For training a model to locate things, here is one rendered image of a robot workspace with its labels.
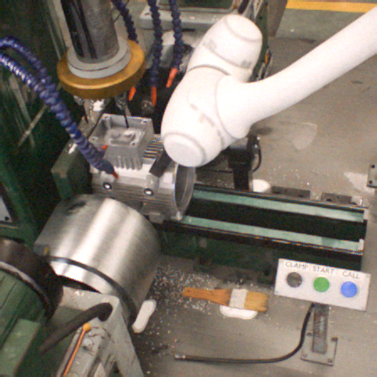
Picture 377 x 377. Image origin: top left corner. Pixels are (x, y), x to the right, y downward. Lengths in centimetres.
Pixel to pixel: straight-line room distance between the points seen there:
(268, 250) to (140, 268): 37
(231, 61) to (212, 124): 15
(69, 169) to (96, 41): 29
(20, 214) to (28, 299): 57
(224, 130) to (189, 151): 6
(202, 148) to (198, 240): 59
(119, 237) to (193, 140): 34
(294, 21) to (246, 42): 281
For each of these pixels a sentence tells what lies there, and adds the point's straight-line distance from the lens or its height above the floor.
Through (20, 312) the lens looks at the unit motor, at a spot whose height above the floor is 131.
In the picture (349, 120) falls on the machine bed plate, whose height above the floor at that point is 80.
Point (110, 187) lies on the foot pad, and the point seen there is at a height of 106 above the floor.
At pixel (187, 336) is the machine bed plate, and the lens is 151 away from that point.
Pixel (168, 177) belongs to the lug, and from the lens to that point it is 143.
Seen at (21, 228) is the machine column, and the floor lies 96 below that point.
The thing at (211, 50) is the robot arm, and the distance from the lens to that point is 113.
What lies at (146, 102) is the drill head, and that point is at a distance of 165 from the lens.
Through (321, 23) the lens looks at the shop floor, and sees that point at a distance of 390.
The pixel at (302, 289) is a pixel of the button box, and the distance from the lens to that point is 125.
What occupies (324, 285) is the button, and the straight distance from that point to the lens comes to 124.
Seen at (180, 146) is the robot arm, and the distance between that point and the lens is 101.
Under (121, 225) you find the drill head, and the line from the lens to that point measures 128.
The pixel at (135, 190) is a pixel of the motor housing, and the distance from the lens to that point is 147.
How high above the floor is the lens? 208
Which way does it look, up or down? 46 degrees down
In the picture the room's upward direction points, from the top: 10 degrees counter-clockwise
